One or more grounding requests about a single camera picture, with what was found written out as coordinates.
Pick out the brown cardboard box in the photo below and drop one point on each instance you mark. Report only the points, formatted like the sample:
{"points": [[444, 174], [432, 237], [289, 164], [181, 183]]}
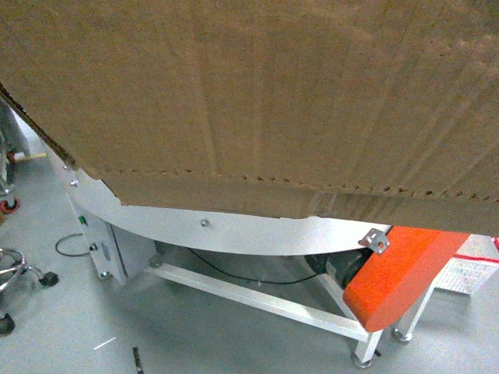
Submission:
{"points": [[375, 111]]}

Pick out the white conveyor outer rim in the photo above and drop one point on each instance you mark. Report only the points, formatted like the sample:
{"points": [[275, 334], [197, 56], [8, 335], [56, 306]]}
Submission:
{"points": [[210, 231]]}

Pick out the orange motor cover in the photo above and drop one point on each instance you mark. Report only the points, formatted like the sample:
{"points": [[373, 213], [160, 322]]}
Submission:
{"points": [[389, 284]]}

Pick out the chrome stool wheeled base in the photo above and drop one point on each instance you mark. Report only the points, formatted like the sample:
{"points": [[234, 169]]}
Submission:
{"points": [[14, 266]]}

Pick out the white conveyor frame legs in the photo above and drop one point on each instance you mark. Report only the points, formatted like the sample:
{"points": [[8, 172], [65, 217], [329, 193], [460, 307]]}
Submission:
{"points": [[123, 255]]}

